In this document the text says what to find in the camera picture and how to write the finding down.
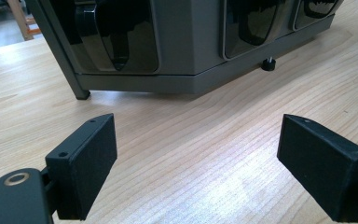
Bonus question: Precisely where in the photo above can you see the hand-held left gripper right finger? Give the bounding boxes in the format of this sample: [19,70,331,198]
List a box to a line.
[276,113,358,223]

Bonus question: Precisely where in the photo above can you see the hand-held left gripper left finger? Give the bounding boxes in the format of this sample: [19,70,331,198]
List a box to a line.
[45,113,118,221]

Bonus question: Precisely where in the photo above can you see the orange wooden step ladder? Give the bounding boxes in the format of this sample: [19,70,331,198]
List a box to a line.
[6,0,43,41]

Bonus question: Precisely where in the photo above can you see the dark grey corner storage rack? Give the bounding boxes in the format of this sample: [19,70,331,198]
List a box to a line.
[24,0,344,101]

